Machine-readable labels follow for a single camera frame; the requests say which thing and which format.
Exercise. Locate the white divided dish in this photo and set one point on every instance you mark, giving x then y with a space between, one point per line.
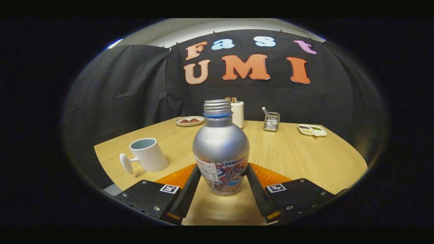
312 130

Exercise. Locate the wooden table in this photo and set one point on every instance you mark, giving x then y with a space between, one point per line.
288 159

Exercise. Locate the white cylindrical holder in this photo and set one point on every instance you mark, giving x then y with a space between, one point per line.
238 115

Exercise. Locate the white plate with red food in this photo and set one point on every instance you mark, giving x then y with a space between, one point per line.
189 121

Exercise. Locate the small ceiling light panel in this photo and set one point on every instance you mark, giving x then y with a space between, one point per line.
114 43

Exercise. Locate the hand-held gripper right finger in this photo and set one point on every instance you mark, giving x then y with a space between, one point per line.
259 196

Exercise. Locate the silver juice bottle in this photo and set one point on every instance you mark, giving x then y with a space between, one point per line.
220 145

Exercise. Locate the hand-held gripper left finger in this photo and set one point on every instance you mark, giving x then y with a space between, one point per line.
188 196

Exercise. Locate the white cup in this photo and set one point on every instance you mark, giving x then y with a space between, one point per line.
151 157

